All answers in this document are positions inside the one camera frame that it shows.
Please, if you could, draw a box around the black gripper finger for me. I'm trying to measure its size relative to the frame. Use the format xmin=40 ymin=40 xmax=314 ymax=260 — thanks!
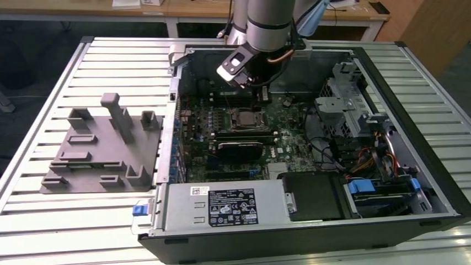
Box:
xmin=252 ymin=85 xmax=274 ymax=109

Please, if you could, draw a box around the silver CPU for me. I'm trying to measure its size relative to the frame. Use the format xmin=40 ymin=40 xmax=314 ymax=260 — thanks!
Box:
xmin=238 ymin=113 xmax=259 ymax=125

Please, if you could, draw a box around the CPU socket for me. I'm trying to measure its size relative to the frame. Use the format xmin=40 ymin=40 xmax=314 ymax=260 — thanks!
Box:
xmin=227 ymin=106 xmax=272 ymax=132

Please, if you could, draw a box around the green RAM stick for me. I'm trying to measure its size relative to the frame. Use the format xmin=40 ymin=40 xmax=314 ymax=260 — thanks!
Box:
xmin=215 ymin=132 xmax=276 ymax=145

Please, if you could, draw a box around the silver metal drive cage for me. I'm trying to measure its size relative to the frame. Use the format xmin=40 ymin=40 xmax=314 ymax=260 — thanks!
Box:
xmin=312 ymin=62 xmax=375 ymax=139

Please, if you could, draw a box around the black graphics card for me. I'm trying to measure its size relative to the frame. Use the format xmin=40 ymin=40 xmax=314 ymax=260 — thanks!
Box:
xmin=215 ymin=141 xmax=266 ymax=165

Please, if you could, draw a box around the silver chipset heatsink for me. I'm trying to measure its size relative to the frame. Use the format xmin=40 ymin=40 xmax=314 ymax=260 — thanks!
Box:
xmin=267 ymin=162 xmax=291 ymax=175

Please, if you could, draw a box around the green motherboard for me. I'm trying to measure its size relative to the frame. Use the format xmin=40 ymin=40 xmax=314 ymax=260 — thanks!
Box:
xmin=176 ymin=92 xmax=322 ymax=184

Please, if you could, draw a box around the black expansion slot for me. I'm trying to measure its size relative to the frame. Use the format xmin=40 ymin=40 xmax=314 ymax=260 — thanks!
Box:
xmin=204 ymin=171 xmax=252 ymax=179

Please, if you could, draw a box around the wooden desk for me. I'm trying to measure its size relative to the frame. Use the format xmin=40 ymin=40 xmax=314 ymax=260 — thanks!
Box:
xmin=0 ymin=0 xmax=391 ymax=42

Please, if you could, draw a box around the grey curved metal bar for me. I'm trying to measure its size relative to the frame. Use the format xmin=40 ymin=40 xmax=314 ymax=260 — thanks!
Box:
xmin=381 ymin=121 xmax=419 ymax=180

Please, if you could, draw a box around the white paper box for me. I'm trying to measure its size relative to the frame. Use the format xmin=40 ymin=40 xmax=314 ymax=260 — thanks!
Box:
xmin=112 ymin=0 xmax=142 ymax=9

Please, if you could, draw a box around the grey parts rack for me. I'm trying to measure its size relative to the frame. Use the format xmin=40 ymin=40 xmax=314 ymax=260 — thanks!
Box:
xmin=39 ymin=92 xmax=166 ymax=195

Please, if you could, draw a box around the silver power supply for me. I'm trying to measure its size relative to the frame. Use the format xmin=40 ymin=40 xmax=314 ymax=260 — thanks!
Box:
xmin=156 ymin=181 xmax=292 ymax=232

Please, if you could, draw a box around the wooden cabinet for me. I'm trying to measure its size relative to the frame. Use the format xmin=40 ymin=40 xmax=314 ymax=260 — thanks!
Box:
xmin=375 ymin=0 xmax=471 ymax=81

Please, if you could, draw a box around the black PC case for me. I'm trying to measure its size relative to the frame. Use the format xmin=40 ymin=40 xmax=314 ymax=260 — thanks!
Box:
xmin=131 ymin=41 xmax=471 ymax=263

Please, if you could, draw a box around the silver disk bay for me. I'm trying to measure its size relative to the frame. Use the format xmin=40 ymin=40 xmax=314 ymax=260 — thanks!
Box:
xmin=342 ymin=176 xmax=461 ymax=221

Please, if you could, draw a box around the black camera cable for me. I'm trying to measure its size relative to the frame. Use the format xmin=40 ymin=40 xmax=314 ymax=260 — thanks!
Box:
xmin=252 ymin=24 xmax=299 ymax=88

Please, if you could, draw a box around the black cable with brass plug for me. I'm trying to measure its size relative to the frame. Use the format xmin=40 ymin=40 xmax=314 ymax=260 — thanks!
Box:
xmin=266 ymin=26 xmax=299 ymax=66

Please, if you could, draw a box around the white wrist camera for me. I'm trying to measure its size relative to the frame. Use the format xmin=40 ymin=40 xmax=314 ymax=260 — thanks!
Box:
xmin=215 ymin=46 xmax=259 ymax=89

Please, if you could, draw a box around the red wire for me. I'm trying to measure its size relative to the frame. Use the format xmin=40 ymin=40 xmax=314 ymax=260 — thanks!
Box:
xmin=359 ymin=147 xmax=381 ymax=163

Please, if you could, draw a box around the yellow wire bundle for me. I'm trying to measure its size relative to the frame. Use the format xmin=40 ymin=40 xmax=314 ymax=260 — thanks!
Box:
xmin=347 ymin=161 xmax=375 ymax=174

